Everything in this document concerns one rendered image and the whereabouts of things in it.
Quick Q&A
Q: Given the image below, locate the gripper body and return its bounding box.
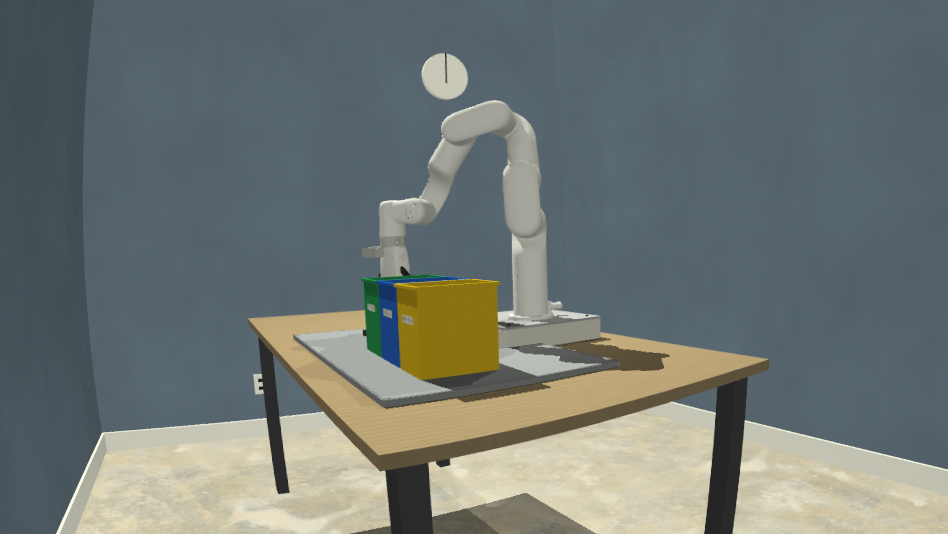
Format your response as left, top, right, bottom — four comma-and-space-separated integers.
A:
380, 246, 410, 277

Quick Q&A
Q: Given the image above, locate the blue open-top bin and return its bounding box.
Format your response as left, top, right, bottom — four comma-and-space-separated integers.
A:
376, 277, 467, 368

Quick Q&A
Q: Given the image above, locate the yellow bin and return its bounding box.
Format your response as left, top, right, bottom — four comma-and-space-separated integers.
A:
394, 279, 500, 380

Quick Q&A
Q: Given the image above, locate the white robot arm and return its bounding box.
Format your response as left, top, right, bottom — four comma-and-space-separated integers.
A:
362, 100, 562, 321

